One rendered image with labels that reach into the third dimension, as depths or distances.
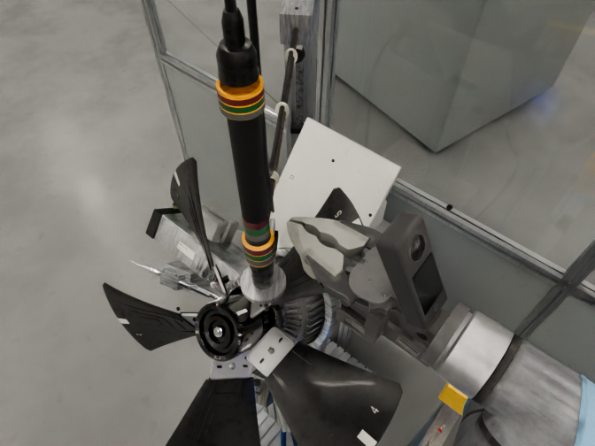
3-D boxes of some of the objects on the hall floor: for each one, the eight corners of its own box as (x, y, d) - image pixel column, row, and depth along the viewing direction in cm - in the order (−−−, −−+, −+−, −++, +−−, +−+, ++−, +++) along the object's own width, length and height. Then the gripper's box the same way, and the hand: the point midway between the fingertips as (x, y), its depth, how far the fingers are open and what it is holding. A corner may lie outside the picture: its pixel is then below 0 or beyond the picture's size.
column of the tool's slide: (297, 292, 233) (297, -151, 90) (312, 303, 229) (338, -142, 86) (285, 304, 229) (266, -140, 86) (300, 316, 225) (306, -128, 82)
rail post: (401, 449, 189) (452, 388, 127) (410, 456, 187) (466, 398, 125) (397, 457, 187) (445, 400, 125) (405, 464, 185) (459, 410, 123)
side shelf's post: (341, 340, 217) (360, 239, 151) (348, 345, 216) (370, 246, 150) (336, 346, 216) (353, 247, 150) (343, 351, 214) (363, 253, 148)
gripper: (417, 389, 47) (266, 275, 55) (459, 326, 51) (312, 230, 60) (437, 358, 40) (261, 234, 49) (483, 289, 45) (313, 186, 53)
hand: (297, 223), depth 51 cm, fingers closed
